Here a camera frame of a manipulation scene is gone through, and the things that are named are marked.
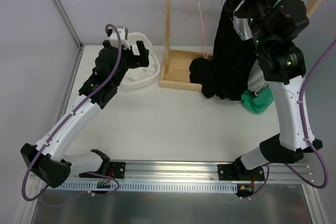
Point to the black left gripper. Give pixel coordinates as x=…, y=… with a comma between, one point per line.
x=135, y=57

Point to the white tank top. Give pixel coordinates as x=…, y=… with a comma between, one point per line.
x=142, y=73

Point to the black tank top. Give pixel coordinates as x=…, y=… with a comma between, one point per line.
x=220, y=75

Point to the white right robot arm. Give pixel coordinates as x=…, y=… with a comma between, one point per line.
x=274, y=24

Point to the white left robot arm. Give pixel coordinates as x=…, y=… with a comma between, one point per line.
x=47, y=157

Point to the cream tank top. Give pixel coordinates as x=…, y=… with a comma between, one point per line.
x=256, y=81

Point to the green tank top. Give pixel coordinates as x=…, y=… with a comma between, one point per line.
x=255, y=104

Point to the white perforated plastic basket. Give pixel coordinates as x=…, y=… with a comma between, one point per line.
x=132, y=39

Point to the wooden clothes rack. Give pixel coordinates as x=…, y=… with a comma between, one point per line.
x=175, y=72

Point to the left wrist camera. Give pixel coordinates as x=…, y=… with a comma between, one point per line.
x=117, y=36

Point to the aluminium mounting rail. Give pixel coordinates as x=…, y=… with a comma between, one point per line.
x=159, y=171

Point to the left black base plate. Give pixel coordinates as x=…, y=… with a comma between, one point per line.
x=113, y=169

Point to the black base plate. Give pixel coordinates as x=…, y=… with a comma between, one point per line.
x=237, y=172
x=113, y=169

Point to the white slotted cable duct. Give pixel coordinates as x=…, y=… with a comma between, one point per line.
x=174, y=187

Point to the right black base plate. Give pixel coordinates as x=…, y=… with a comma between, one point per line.
x=237, y=172

